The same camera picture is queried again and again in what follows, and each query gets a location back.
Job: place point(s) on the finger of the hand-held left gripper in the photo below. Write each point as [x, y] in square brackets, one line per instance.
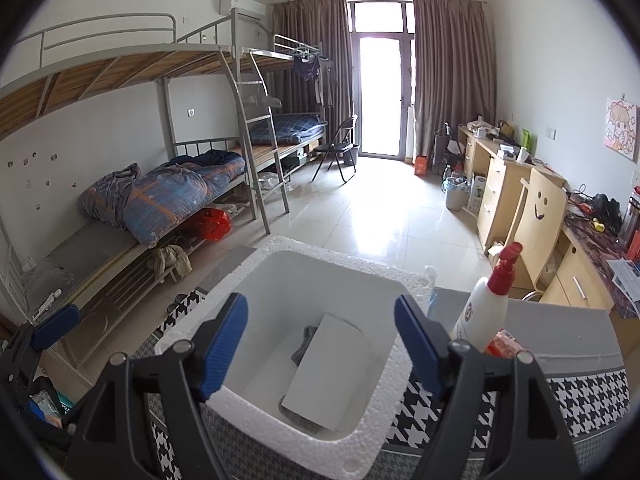
[55, 322]

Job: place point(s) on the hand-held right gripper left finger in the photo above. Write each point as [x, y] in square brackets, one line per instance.
[227, 345]

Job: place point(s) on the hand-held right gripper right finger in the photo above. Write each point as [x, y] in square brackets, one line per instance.
[417, 340]

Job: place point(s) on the white foam box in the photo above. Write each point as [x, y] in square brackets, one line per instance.
[260, 410]

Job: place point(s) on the clear spray bottle blue liquid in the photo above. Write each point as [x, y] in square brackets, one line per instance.
[431, 280]

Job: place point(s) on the white pump bottle red cap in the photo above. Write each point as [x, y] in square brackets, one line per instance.
[480, 310]

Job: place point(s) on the grey bed mat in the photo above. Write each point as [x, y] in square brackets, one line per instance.
[90, 255]

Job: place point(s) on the red snack packet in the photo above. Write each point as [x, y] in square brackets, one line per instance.
[500, 344]

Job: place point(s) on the white foam sheet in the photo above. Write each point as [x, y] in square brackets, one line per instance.
[325, 375]

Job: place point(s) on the beige cloth bundle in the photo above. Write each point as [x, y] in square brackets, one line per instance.
[170, 260]

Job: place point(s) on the red plastic bag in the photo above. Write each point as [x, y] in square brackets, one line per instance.
[212, 225]

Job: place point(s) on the metal bucket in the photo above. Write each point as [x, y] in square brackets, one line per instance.
[456, 195]

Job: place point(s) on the white carton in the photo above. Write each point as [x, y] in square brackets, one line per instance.
[477, 195]

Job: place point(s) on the blue plaid quilt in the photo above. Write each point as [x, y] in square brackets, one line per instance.
[165, 200]

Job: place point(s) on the houndstooth tablecloth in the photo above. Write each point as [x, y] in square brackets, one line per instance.
[575, 400]

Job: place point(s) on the orange container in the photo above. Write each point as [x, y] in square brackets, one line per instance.
[422, 166]

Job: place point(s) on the light wooden desk with drawers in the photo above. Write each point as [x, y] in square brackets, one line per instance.
[492, 180]

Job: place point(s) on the wooden chair with smiley face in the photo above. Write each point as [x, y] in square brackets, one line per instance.
[542, 210]

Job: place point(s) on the black folding chair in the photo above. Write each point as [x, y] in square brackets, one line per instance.
[332, 150]

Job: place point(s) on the printed paper sheets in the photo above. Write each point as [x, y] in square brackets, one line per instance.
[625, 272]

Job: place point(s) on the blue plaid mattress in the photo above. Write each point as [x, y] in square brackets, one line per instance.
[285, 127]

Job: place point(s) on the black headphones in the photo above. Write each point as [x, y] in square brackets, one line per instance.
[607, 212]

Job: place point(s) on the green bag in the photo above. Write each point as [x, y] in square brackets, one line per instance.
[525, 138]

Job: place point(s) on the tall clear bottle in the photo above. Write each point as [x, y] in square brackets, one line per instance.
[631, 220]

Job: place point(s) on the glass balcony door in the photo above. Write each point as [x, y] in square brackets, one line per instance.
[382, 90]

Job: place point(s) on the grey metal bunk bed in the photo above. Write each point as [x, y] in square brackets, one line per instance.
[280, 60]
[100, 65]

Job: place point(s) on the brown curtain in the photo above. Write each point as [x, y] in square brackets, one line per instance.
[450, 70]
[310, 35]

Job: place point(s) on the hanging dark clothes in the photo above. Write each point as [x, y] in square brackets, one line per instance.
[306, 67]

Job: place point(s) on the white air conditioner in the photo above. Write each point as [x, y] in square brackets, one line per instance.
[242, 6]

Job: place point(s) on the pink wall poster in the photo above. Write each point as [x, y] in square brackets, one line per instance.
[621, 125]

